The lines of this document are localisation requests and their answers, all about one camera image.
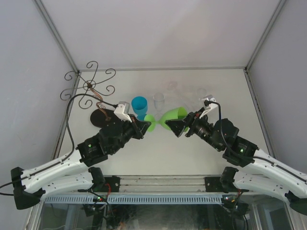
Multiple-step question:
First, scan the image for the lying clear flute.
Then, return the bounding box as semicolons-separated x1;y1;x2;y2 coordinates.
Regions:
167;81;193;112
188;87;207;110

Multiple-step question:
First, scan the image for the lying clear flute right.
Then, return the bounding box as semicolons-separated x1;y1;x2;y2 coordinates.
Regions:
188;87;207;110

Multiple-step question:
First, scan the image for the left black camera cable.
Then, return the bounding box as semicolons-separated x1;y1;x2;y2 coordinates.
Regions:
0;94;118;196

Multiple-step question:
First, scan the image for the green plastic wine glass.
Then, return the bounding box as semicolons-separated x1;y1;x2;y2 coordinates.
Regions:
144;107;188;132

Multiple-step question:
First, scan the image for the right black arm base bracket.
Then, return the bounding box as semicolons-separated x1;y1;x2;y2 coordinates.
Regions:
204;176;223;193

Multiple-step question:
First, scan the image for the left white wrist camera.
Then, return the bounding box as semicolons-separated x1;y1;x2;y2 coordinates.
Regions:
114;102;132;123

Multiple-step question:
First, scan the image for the upright clear champagne flute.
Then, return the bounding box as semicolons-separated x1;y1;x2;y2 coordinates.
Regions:
153;92;165;120

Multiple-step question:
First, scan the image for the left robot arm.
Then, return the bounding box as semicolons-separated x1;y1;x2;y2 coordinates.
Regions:
11;117;151;210

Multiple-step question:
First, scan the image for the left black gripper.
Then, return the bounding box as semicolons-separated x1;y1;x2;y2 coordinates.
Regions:
110;114;151;154

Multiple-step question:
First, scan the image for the lying clear flute left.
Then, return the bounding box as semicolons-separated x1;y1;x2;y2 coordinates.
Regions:
167;81;193;112

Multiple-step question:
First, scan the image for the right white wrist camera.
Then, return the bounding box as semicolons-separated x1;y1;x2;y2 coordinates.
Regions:
200;95;218;119

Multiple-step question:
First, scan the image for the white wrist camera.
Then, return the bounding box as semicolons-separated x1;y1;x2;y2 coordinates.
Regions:
114;102;132;123
200;95;218;119

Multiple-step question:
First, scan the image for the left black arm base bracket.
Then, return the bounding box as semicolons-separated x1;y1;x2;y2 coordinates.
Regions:
103;175;120;193

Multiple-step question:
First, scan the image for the blue plastic wine glass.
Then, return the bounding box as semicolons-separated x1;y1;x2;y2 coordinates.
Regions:
131;96;148;121

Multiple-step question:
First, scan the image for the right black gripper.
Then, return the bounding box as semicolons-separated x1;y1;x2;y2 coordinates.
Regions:
165;107;222;152

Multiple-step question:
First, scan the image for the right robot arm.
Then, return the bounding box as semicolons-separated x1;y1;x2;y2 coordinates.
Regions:
165;112;307;215

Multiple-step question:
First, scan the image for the copper wire wine glass rack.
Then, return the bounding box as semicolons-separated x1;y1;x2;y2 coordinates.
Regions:
59;61;120;128

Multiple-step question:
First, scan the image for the grey slotted cable duct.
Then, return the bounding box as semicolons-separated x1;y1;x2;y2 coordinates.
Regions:
44;194;223;205

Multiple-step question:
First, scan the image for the aluminium front rail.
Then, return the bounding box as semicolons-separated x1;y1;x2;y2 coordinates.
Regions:
59;174;240;194

